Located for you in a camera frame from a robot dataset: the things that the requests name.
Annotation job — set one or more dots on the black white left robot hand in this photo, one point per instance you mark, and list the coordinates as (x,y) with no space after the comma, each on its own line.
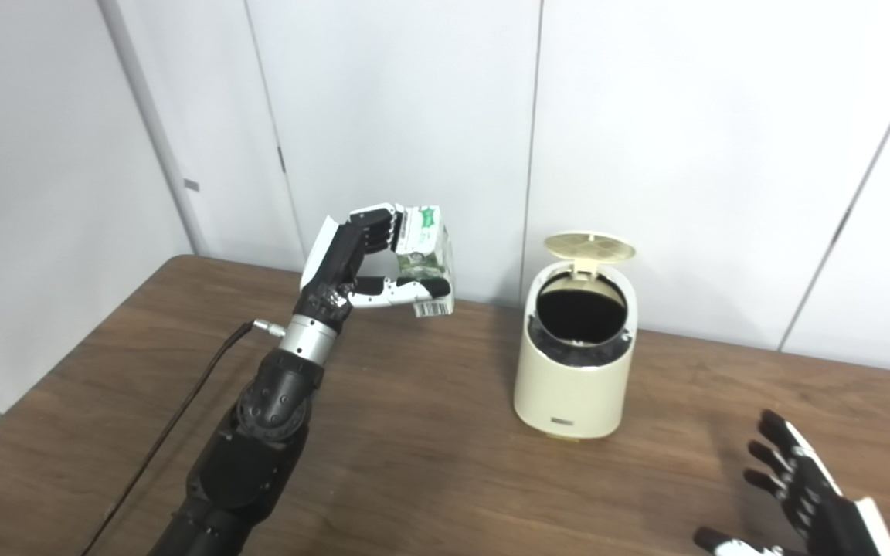
(333,262)

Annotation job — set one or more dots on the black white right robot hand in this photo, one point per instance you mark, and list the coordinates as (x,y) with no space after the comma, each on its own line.
(831,525)

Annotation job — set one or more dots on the green white milk carton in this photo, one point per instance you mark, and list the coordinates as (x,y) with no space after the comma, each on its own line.
(426,247)

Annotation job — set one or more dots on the cream round bin lid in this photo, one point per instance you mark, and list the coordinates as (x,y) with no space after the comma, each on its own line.
(589,245)

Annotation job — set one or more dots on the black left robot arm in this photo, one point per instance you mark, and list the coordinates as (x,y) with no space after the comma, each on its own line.
(259,448)

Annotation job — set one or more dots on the cream-colored bin body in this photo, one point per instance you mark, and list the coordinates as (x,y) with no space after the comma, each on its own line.
(572,394)

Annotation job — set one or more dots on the black wall panel clip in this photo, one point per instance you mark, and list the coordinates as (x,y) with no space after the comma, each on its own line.
(281,159)

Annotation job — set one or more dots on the white corner post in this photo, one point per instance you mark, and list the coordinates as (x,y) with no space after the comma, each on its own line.
(155,131)

